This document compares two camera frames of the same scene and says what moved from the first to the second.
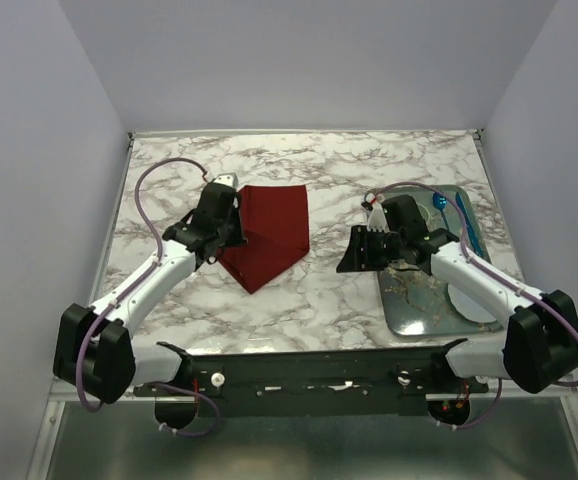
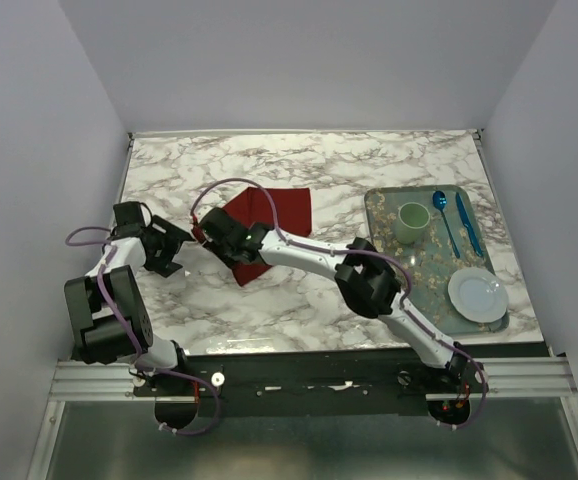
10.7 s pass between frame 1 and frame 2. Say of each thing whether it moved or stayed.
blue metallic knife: stayed
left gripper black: moved
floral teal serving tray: stayed
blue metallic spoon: stayed
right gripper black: moved
